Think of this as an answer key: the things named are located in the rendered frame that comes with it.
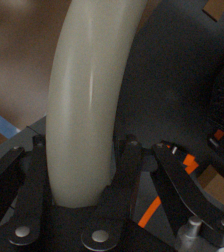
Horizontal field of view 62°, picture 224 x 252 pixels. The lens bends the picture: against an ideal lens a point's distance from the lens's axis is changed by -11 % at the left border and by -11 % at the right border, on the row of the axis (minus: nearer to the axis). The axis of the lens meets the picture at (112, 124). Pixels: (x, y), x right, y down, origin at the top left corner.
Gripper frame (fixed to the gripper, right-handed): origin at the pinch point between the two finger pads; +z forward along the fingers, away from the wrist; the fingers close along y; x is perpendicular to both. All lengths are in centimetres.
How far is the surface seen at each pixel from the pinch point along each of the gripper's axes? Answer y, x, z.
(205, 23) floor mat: 53, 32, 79
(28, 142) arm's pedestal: -22.1, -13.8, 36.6
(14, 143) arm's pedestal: -24.6, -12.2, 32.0
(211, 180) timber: 55, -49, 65
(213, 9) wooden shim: 57, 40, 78
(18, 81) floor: -46, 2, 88
